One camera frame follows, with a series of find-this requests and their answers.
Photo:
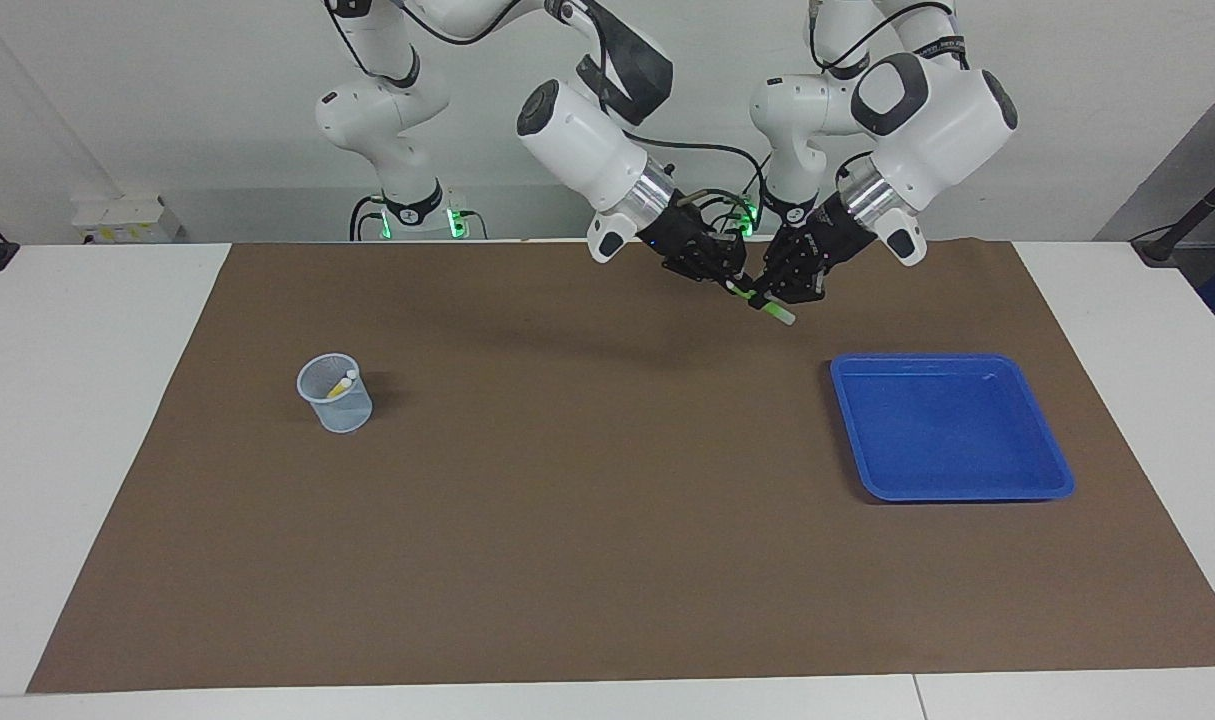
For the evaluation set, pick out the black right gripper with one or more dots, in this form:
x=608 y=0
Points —
x=685 y=235

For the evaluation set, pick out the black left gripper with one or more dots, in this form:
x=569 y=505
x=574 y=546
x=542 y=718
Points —
x=832 y=235

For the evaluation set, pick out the green highlighter pen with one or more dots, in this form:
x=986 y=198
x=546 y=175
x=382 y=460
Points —
x=775 y=312

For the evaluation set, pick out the yellow highlighter pen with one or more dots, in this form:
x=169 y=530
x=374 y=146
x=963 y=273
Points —
x=339 y=387

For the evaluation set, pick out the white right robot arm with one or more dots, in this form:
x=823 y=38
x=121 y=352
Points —
x=587 y=140

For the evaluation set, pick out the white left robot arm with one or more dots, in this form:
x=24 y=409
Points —
x=937 y=110

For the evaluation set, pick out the blue plastic tray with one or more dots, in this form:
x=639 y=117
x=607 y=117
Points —
x=947 y=440

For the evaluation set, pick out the brown table mat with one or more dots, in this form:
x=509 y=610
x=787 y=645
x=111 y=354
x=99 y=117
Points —
x=607 y=480

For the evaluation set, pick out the black stand pole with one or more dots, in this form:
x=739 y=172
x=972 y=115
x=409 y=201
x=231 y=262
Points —
x=1192 y=215

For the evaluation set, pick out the light blue mesh cup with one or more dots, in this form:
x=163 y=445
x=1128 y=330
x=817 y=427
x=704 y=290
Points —
x=347 y=415

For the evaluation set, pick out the white power box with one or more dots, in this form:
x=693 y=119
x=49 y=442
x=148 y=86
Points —
x=122 y=222

